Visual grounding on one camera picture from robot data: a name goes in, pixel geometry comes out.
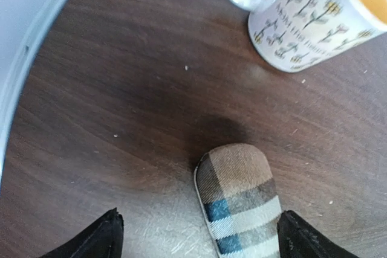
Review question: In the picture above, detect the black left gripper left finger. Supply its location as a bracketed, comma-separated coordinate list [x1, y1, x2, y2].
[41, 208, 123, 258]

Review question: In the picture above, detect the white floral mug yellow inside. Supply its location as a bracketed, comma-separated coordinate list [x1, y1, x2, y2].
[230, 0, 386, 73]

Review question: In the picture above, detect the brown plaid glasses case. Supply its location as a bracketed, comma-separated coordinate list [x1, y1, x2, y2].
[194, 143, 282, 257]

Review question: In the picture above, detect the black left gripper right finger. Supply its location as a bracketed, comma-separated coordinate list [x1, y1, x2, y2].
[277, 210, 358, 258]

